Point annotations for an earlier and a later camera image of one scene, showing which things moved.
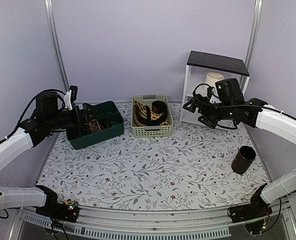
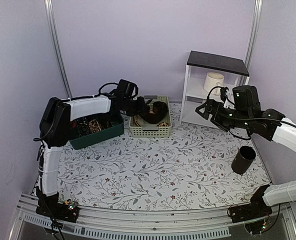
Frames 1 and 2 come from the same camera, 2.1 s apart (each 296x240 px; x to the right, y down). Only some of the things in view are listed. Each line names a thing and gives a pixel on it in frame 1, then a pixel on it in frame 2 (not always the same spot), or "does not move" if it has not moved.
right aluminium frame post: (244, 80) does not move
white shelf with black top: (198, 65) does not move
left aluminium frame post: (49, 13) does not move
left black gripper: (86, 118) -> (142, 107)
